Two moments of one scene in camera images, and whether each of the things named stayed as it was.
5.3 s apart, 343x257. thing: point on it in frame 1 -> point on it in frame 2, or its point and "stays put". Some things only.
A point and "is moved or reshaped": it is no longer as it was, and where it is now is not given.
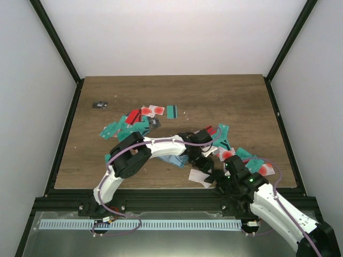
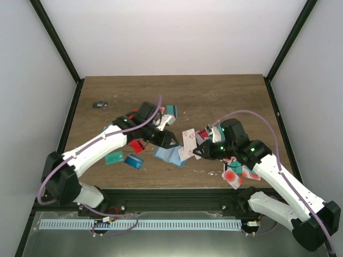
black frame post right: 307,9 stays put
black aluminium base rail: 128,202 stays put
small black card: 100,104 stays put
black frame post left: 61,50 stays put
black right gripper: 218,179 -> 206,145
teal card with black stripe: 172,112 stays put
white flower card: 199,176 is moved or reshaped
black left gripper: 205,165 -> 168,136
